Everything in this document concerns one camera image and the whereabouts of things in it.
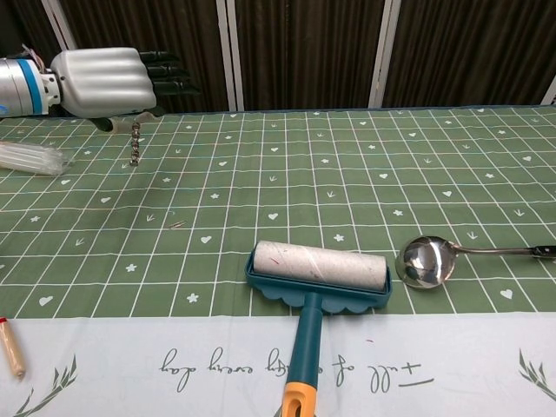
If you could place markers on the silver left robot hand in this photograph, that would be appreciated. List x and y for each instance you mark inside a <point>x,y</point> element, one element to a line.
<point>106,82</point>

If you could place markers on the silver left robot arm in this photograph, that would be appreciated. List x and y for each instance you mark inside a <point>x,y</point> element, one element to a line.
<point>21,89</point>

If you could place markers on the clear plastic straw pack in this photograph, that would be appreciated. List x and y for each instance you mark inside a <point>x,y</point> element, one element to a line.
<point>28,157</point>

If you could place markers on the small metal pin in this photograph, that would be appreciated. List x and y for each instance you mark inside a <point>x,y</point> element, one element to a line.
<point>176,224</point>

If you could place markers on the dark folding screen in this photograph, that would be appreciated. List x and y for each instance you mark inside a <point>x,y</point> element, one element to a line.
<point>304,52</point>

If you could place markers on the green grid tablecloth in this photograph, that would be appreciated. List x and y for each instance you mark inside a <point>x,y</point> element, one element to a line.
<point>278,260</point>

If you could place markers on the teal lint roller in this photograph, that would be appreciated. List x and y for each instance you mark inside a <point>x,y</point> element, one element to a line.
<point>319,272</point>

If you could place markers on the stainless steel ladle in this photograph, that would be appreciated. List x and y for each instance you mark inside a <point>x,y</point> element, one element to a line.
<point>428,262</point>

